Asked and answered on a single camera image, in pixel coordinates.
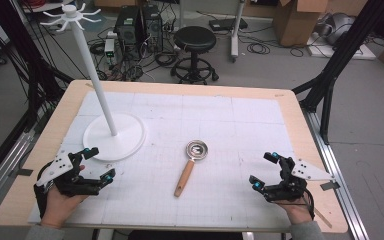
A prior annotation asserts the black computer tower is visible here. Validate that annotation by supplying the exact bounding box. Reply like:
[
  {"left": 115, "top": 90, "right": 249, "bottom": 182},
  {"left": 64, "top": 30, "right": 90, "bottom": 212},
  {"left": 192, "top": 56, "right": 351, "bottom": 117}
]
[
  {"left": 141, "top": 4, "right": 165, "bottom": 54},
  {"left": 113, "top": 5, "right": 142, "bottom": 56}
]

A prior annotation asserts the metal strainer with wooden handle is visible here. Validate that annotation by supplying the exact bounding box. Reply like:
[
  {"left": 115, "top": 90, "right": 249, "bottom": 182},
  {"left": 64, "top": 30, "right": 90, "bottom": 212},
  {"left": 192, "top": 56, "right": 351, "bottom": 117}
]
[{"left": 174, "top": 139, "right": 209, "bottom": 198}]

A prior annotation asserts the white metal floor stand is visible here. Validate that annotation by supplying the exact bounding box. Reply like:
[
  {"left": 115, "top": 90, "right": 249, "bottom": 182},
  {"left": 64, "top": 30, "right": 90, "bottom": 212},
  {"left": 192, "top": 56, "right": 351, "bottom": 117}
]
[{"left": 229, "top": 0, "right": 248, "bottom": 63}]

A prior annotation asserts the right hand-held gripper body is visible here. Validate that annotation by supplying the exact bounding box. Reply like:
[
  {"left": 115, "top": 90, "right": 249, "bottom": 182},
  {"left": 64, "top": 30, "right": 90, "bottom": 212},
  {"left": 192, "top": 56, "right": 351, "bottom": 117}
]
[{"left": 263, "top": 156, "right": 335, "bottom": 203}]

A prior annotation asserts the grey rounded appliance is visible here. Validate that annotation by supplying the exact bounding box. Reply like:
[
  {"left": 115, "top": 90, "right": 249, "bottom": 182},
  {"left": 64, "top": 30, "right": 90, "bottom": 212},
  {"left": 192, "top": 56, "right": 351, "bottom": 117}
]
[{"left": 319, "top": 12, "right": 357, "bottom": 46}]

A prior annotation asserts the black tape piece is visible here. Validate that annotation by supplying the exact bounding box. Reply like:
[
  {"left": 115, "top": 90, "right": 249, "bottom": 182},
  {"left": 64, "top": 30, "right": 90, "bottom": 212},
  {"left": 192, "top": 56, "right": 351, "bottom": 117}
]
[
  {"left": 14, "top": 168, "right": 34, "bottom": 178},
  {"left": 320, "top": 181, "right": 341, "bottom": 192}
]

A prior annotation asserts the coiled black cable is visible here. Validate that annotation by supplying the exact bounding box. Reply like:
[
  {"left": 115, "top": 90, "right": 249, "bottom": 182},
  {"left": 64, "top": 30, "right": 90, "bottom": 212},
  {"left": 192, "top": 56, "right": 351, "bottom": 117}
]
[{"left": 246, "top": 42, "right": 272, "bottom": 56}]

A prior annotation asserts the white hook rack stand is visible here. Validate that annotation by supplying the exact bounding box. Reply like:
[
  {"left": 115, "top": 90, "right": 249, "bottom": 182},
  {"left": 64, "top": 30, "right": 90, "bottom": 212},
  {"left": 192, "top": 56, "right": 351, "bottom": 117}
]
[{"left": 39, "top": 3, "right": 147, "bottom": 163}]

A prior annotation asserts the black round stool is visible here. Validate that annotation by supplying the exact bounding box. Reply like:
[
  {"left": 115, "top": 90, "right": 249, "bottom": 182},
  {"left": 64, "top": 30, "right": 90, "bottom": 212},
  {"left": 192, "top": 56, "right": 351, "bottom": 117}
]
[{"left": 170, "top": 25, "right": 220, "bottom": 85}]

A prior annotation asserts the person's left hand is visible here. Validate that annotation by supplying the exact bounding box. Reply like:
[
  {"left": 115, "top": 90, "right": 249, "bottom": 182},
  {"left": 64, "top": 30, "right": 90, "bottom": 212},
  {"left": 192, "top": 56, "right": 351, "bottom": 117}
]
[{"left": 40, "top": 164, "right": 90, "bottom": 230}]

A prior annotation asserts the person's right hand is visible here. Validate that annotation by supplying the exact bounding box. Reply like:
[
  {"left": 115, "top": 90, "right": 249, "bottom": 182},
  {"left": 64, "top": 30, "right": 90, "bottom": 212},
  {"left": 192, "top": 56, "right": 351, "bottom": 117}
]
[{"left": 277, "top": 199, "right": 315, "bottom": 225}]

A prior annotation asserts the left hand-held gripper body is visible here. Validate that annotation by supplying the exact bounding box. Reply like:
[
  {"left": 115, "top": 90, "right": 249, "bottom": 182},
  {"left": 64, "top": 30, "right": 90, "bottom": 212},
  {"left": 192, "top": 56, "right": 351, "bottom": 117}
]
[{"left": 35, "top": 148, "right": 101, "bottom": 198}]

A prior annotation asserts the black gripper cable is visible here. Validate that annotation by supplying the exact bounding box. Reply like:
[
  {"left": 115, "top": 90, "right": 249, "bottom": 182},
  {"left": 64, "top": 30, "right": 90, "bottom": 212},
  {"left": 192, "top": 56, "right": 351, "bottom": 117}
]
[{"left": 302, "top": 188, "right": 316, "bottom": 220}]

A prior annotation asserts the aluminium rail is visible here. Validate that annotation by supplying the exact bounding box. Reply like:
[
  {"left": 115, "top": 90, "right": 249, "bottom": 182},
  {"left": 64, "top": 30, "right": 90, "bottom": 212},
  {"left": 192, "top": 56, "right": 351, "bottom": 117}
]
[
  {"left": 303, "top": 109, "right": 370, "bottom": 240},
  {"left": 0, "top": 130, "right": 37, "bottom": 219}
]

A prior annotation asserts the large cardboard box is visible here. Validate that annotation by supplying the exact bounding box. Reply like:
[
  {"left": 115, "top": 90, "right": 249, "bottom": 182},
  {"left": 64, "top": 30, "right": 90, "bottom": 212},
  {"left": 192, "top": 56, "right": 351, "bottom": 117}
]
[{"left": 272, "top": 0, "right": 332, "bottom": 48}]

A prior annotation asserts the flat black device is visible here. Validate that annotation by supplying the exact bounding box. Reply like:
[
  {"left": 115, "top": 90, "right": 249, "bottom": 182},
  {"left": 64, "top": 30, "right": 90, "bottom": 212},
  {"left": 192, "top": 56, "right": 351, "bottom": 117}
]
[{"left": 208, "top": 17, "right": 249, "bottom": 33}]

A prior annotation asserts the black frame stand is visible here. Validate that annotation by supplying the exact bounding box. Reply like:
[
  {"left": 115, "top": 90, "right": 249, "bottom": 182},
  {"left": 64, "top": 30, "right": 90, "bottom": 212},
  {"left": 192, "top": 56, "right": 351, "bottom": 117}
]
[
  {"left": 0, "top": 0, "right": 75, "bottom": 134},
  {"left": 292, "top": 0, "right": 384, "bottom": 145}
]

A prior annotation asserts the white flat board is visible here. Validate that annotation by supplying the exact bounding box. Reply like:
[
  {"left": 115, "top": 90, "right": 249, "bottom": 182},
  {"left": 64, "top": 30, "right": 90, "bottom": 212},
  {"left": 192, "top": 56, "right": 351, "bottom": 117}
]
[{"left": 305, "top": 32, "right": 378, "bottom": 61}]

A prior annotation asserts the small white electronic box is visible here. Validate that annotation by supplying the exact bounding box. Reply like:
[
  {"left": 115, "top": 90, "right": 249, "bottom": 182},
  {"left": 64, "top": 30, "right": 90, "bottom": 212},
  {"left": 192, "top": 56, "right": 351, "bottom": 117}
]
[{"left": 103, "top": 37, "right": 116, "bottom": 65}]

